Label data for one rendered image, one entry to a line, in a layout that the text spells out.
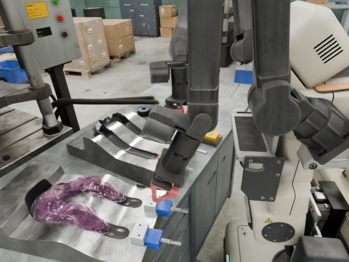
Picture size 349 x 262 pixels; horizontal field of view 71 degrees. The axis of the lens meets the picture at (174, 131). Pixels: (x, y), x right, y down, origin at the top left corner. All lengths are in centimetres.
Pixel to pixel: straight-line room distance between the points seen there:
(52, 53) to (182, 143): 113
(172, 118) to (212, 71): 12
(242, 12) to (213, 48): 46
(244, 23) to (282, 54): 44
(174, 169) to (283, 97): 27
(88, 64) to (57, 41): 322
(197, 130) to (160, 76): 37
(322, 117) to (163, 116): 29
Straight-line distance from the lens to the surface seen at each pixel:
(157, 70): 80
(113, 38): 544
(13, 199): 90
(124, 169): 96
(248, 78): 405
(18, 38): 127
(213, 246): 173
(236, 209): 193
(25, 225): 86
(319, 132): 51
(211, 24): 42
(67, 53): 157
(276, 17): 43
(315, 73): 62
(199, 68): 44
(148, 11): 781
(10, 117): 177
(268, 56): 44
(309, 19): 60
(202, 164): 101
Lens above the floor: 145
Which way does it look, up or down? 32 degrees down
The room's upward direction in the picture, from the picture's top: 3 degrees counter-clockwise
